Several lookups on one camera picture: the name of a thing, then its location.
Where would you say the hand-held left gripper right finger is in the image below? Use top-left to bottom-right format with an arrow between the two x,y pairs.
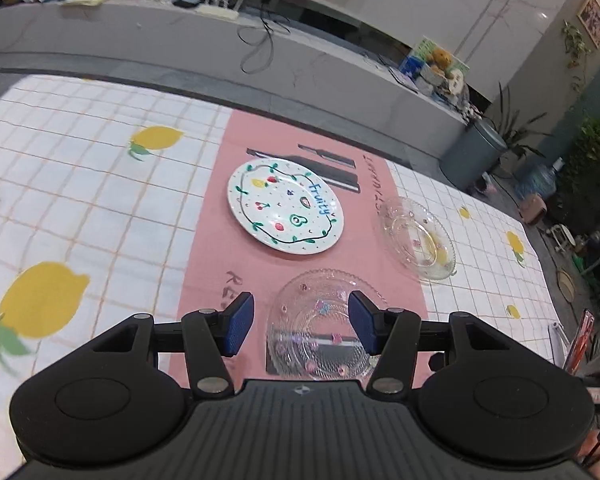
349,290 -> 536,401

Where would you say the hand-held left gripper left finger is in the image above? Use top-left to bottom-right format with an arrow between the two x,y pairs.
77,291 -> 256,401

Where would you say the large clear glass plate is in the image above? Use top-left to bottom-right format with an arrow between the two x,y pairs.
266,269 -> 388,382

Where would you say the small clear glass plate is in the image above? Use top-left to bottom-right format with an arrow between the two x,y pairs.
377,196 -> 456,282

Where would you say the white fruit-print plate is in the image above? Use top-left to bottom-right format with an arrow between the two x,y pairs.
226,156 -> 343,260

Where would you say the pink printed table mat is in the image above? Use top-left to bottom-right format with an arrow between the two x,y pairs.
177,107 -> 428,391

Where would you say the grey phone stand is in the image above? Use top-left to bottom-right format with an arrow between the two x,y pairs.
550,322 -> 571,366

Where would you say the grey trash bin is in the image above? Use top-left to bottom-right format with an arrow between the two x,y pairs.
439,119 -> 508,190

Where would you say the brown stool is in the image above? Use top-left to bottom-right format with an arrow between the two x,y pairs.
520,195 -> 548,226

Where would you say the small white stool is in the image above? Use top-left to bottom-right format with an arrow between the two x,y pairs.
550,225 -> 576,253

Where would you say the smartphone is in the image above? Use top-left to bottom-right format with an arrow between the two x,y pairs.
567,310 -> 596,373

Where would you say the blue water jug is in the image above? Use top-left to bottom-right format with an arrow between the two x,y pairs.
516,157 -> 565,202

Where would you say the potted long-leaf plant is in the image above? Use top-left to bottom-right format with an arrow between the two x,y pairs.
485,82 -> 553,171

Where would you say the purple book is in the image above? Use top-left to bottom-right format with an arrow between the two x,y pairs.
387,66 -> 421,93

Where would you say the brown teddy bear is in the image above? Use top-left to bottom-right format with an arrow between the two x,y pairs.
427,47 -> 455,81

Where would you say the green and white card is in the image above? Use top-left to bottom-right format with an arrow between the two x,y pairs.
411,36 -> 471,76

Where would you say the large leafy bush plant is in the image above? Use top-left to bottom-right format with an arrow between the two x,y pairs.
565,117 -> 600,201

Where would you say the grey marble TV console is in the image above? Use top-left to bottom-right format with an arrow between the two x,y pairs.
0,0 -> 481,161

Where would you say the hanging vine plant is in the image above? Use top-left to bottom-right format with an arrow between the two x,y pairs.
561,20 -> 593,93

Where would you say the black cable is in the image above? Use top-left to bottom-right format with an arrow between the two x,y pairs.
237,2 -> 293,75

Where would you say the framed wall picture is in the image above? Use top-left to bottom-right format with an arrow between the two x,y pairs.
577,0 -> 600,50

